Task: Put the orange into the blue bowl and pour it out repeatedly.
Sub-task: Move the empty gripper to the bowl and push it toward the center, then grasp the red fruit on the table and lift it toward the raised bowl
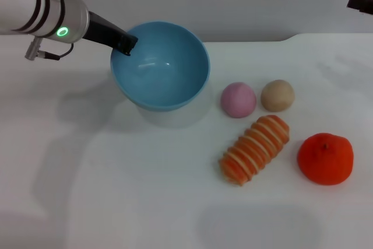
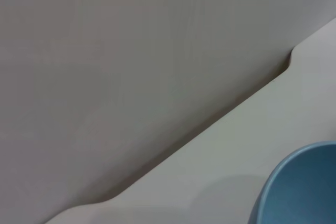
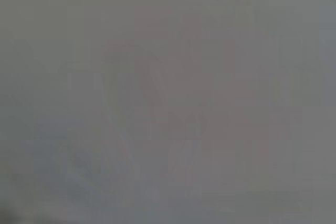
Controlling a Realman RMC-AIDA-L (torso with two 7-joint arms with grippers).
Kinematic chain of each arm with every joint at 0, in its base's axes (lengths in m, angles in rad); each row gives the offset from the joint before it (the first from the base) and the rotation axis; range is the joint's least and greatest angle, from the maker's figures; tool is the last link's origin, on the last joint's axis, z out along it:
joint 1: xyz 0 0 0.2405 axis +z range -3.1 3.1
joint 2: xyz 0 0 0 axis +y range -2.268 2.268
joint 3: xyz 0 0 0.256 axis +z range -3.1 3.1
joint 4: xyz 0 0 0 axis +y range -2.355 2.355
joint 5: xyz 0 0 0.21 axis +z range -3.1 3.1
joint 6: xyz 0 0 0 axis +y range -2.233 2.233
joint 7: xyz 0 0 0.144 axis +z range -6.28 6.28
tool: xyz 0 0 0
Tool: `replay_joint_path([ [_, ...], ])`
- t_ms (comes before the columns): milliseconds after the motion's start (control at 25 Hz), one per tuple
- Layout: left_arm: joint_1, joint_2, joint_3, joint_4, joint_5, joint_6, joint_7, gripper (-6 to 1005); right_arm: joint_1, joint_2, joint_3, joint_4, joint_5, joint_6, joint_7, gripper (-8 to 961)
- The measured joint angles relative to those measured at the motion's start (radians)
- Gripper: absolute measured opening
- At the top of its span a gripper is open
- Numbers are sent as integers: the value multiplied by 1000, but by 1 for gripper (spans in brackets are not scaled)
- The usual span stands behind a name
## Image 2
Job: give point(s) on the blue plastic bowl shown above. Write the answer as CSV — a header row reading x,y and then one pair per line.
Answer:
x,y
302,187

